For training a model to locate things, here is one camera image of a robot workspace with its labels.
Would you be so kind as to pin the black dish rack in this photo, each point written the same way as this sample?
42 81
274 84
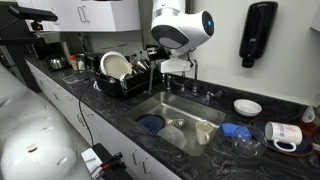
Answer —
133 86

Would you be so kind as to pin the glass spice jar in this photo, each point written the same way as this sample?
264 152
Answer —
81 63

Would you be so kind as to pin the stainless steel sink basin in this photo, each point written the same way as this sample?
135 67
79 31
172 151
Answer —
180 106

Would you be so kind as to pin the dark blue round plate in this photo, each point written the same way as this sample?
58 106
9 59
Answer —
150 123

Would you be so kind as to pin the red lidded jar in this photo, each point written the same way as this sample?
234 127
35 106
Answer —
73 62

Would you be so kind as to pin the steel kettle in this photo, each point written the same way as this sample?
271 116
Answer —
56 63

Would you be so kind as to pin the small chrome side faucet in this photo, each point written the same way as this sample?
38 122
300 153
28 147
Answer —
167 83

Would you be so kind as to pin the clear glass bowl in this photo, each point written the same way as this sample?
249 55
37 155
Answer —
240 148

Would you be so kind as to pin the small white bowl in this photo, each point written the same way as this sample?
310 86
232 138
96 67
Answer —
247 107

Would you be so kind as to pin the black stereo camera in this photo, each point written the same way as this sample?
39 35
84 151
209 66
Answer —
33 14

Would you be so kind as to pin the chrome gooseneck faucet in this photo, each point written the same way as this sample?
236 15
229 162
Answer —
195 80

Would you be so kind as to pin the black wall soap dispenser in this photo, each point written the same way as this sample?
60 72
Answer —
258 30

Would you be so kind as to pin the white printed mug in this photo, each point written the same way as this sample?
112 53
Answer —
283 133

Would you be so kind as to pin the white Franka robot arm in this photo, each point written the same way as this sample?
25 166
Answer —
180 30

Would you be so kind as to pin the stainless steel pot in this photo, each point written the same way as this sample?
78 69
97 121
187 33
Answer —
141 66

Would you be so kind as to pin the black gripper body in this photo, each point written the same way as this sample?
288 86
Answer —
162 53

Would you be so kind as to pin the large cream plate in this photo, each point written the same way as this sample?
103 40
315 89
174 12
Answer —
115 65

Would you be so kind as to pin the blue sponge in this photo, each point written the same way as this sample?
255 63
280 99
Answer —
229 130

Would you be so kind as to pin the black red clamp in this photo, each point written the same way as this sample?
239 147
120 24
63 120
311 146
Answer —
111 160

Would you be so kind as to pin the cream ceramic mug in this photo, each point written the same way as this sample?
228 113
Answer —
202 133

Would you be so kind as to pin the metal sink drain strainer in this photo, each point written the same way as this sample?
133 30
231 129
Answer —
179 124

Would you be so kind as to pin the grey base cabinets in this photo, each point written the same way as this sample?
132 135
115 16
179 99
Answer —
110 133

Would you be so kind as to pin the dark plate under mug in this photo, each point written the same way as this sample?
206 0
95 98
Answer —
305 148

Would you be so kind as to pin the amber dish soap bottle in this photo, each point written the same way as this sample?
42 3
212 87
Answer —
308 115

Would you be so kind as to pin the black coffee maker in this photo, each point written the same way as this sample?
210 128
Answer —
48 50

